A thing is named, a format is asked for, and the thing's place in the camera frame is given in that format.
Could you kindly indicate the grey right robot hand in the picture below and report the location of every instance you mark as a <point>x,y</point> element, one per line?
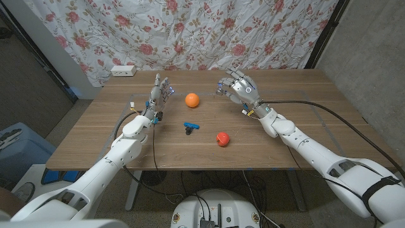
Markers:
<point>245,92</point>

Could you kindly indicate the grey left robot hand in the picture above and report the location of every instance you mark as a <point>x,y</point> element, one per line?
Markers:
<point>156,98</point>

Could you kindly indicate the clear glass salt shaker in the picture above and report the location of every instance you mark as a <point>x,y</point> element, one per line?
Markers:
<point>219,92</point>

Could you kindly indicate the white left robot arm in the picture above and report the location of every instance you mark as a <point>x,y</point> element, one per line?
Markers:
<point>120,153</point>

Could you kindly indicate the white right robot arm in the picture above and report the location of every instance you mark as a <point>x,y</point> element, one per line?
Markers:
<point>316,155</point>

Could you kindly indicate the blue black screwdriver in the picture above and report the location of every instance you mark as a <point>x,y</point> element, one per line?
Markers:
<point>191,126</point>

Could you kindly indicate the orange fruit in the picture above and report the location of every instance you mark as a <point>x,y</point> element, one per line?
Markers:
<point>192,100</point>

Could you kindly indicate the white power strip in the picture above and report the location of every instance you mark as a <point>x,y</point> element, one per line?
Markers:
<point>123,70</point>

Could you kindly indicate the red apple-shaped object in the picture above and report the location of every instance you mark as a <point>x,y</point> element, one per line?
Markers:
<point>223,139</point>

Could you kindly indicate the floral backdrop cloth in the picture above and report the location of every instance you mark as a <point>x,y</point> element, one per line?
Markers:
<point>190,31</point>

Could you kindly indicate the black round floor base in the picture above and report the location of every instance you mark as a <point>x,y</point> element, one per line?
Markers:
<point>154,178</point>

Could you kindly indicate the grey table leg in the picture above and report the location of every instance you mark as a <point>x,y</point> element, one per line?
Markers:
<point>296,190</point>
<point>133,190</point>

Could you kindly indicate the black backdrop stand pole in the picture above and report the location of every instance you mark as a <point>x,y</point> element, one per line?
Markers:
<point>327,31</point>

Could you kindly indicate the white robot torso base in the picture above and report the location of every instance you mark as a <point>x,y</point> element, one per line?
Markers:
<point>215,206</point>

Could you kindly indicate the blue storage bin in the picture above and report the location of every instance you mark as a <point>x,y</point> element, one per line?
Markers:
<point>25,155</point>

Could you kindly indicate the white mat with blue shapes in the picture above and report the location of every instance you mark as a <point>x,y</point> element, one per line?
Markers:
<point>30,172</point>

